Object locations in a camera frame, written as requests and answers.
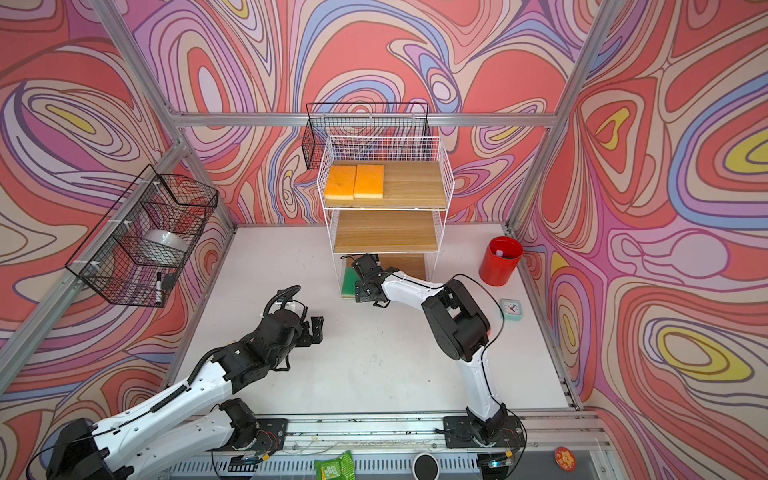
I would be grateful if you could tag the small mint alarm clock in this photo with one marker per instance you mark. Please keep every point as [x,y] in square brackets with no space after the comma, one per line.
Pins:
[512,309]

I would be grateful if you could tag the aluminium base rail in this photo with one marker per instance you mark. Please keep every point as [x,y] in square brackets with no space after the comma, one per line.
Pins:
[385,446]

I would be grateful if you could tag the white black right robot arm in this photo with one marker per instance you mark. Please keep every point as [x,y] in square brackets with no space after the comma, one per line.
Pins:
[459,326]

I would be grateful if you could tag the red ribbed metal bucket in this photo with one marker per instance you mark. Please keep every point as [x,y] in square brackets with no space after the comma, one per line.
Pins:
[500,259]

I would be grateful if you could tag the black wire basket left wall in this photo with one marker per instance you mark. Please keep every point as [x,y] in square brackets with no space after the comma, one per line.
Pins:
[120,265]

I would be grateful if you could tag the white wire wooden shelf rack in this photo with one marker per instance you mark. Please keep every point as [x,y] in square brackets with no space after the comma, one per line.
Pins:
[406,227]

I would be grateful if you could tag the black wire basket back wall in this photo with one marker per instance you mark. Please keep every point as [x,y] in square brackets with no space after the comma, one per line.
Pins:
[360,118]

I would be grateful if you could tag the black marker in basket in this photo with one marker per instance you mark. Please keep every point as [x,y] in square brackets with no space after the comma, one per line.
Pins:
[158,291]

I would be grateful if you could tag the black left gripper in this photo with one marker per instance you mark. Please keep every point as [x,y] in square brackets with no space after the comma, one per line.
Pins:
[317,330]

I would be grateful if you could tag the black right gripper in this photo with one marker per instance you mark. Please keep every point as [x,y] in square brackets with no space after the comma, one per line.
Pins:
[361,292]

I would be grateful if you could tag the green snack packet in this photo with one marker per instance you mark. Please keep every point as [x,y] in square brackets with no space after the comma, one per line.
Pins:
[339,468]

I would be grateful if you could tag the silver bowl in basket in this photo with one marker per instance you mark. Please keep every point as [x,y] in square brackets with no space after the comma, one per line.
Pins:
[167,239]

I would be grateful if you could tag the black wire basket wall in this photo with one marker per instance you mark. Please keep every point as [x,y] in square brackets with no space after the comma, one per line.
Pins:
[360,118]
[120,265]

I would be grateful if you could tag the red round sticker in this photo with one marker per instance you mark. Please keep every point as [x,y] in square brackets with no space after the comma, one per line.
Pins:
[565,459]

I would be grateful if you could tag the yellow green sponge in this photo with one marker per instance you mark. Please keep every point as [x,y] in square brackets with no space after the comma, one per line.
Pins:
[350,279]

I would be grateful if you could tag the orange yellow sponge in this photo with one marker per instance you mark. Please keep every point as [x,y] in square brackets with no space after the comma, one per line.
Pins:
[340,183]
[369,182]

